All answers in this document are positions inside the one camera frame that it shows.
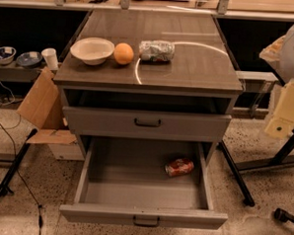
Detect green white crushed can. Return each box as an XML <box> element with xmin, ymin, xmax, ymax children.
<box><xmin>139</xmin><ymin>40</ymin><xmax>175</xmax><ymax>62</ymax></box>

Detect orange fruit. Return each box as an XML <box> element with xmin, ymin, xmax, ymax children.
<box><xmin>113</xmin><ymin>43</ymin><xmax>133</xmax><ymax>65</ymax></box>

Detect closed top drawer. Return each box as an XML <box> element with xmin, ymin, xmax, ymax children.
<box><xmin>63</xmin><ymin>107</ymin><xmax>231</xmax><ymax>142</ymax></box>

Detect white paper cup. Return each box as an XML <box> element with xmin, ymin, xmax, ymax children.
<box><xmin>41</xmin><ymin>48</ymin><xmax>59</xmax><ymax>70</ymax></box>

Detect black stand leg right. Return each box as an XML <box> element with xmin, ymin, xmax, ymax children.
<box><xmin>219</xmin><ymin>141</ymin><xmax>256</xmax><ymax>207</ymax></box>

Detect black caster wheel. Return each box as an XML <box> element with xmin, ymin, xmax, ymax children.
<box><xmin>274</xmin><ymin>208</ymin><xmax>294</xmax><ymax>223</ymax></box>

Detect blue white bowl left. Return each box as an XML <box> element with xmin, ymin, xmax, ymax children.
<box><xmin>0</xmin><ymin>46</ymin><xmax>16</xmax><ymax>65</ymax></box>

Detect blue bowl with label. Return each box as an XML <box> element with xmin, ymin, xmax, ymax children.
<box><xmin>17</xmin><ymin>51</ymin><xmax>42</xmax><ymax>69</ymax></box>

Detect open middle drawer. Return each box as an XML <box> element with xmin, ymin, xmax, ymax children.
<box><xmin>60</xmin><ymin>137</ymin><xmax>228</xmax><ymax>230</ymax></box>

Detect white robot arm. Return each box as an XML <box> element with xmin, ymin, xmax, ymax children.
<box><xmin>259</xmin><ymin>25</ymin><xmax>294</xmax><ymax>138</ymax></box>

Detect brown cardboard box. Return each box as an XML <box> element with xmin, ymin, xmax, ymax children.
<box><xmin>17</xmin><ymin>67</ymin><xmax>84</xmax><ymax>161</ymax></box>

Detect black floor cable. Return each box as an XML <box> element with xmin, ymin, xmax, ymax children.
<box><xmin>0</xmin><ymin>110</ymin><xmax>50</xmax><ymax>235</ymax></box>

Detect black tripod leg left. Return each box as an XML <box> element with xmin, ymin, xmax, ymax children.
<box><xmin>0</xmin><ymin>141</ymin><xmax>30</xmax><ymax>197</ymax></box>

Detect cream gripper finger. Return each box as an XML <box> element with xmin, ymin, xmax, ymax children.
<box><xmin>263</xmin><ymin>79</ymin><xmax>294</xmax><ymax>138</ymax></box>

